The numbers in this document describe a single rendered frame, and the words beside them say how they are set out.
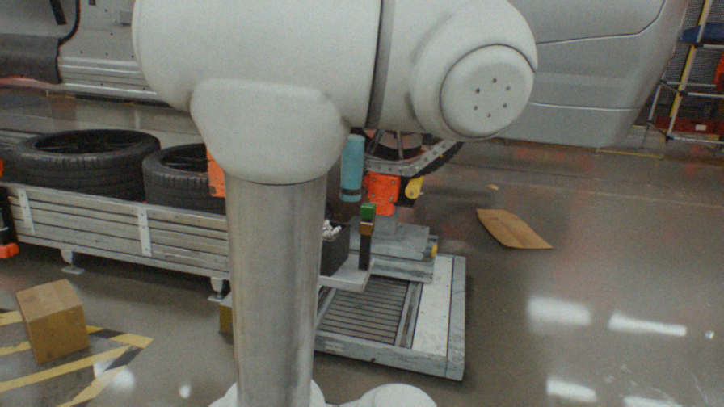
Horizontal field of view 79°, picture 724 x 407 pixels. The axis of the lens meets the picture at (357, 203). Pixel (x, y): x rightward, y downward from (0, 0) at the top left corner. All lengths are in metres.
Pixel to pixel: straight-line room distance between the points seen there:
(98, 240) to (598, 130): 2.13
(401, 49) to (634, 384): 1.76
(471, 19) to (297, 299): 0.32
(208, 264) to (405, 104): 1.67
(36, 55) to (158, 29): 2.46
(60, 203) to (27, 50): 0.92
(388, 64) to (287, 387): 0.41
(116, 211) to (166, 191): 0.21
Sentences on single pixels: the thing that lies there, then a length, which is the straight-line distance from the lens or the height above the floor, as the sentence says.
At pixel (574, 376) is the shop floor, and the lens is 1.89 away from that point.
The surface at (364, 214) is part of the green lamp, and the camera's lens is 1.25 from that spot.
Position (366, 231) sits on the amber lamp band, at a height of 0.58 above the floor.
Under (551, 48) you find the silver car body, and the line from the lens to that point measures 1.92.
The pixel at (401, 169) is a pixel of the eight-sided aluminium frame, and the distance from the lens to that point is 1.82.
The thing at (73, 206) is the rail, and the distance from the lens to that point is 2.29.
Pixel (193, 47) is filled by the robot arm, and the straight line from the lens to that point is 0.36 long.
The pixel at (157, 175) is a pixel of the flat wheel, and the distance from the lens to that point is 2.09.
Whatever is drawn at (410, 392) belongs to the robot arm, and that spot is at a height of 0.60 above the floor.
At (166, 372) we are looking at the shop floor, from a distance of 1.73.
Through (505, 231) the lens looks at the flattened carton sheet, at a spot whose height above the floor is 0.01.
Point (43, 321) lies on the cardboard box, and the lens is 1.83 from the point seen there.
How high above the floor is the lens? 1.11
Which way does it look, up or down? 21 degrees down
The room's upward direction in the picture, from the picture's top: 4 degrees clockwise
